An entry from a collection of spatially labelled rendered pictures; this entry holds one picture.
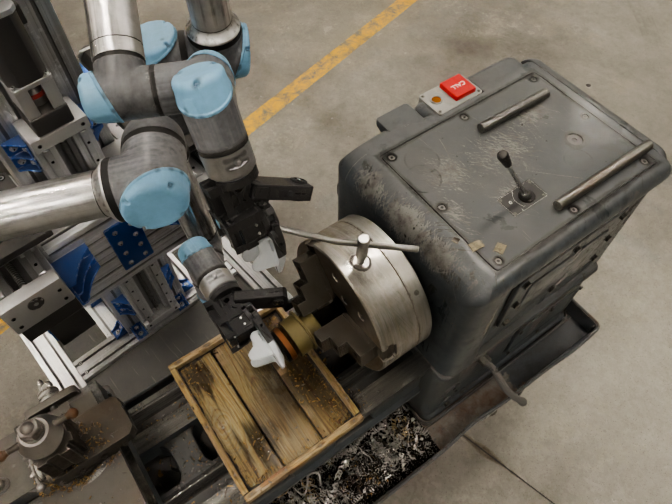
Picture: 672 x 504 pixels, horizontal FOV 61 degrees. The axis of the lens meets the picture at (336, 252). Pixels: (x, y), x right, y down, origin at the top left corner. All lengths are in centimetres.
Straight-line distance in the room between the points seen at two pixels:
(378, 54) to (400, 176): 237
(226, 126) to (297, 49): 277
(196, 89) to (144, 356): 155
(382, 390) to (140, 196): 71
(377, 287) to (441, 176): 28
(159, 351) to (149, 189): 128
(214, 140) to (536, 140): 75
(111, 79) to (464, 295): 69
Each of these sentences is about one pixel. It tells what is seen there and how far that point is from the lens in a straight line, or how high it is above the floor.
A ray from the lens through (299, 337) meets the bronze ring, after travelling 114.
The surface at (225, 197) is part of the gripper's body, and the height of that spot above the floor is 149.
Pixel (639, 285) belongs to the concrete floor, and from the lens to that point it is 280.
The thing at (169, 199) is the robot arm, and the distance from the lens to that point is 101.
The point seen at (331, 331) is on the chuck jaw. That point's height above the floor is 111.
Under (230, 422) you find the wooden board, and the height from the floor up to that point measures 88.
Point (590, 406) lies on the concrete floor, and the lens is 246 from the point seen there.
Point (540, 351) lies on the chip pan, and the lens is 185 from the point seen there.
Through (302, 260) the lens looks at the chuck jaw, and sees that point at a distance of 113.
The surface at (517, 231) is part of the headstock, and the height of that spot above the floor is 125.
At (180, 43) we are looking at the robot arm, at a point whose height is 138.
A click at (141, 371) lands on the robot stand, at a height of 21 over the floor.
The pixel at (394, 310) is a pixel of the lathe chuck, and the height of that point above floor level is 119.
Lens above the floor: 215
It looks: 57 degrees down
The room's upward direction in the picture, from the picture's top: straight up
